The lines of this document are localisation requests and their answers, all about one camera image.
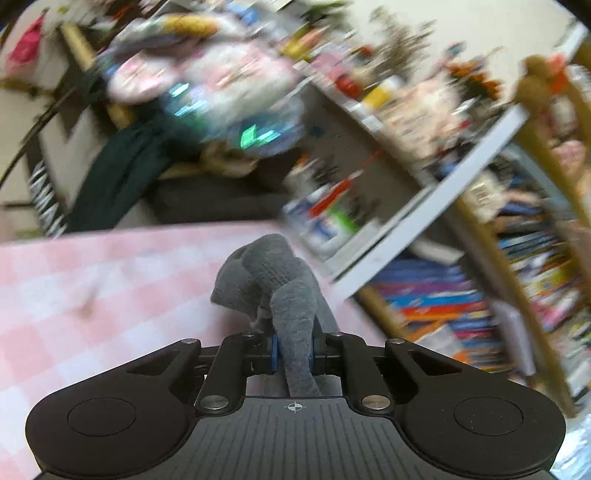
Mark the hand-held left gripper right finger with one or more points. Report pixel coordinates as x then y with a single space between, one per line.
358 364

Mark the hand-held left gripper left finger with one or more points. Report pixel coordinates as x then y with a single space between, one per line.
231 364

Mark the grey sweatshirt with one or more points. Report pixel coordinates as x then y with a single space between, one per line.
286 286

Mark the row of leaning books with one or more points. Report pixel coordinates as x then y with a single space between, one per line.
434 304

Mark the white jar with green rim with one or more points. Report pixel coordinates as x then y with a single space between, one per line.
330 228

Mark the pink checked table mat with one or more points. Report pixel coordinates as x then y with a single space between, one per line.
115 286

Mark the black box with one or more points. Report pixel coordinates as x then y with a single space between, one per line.
217 201

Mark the red tassel ornament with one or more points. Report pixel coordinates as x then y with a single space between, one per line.
339 189

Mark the wooden bookshelf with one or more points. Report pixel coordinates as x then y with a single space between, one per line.
531 300

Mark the white shelf unit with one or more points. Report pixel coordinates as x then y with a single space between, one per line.
438 194

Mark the dark green cloth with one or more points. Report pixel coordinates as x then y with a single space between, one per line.
120 180

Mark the iridescent plastic bag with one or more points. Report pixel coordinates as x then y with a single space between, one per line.
240 124

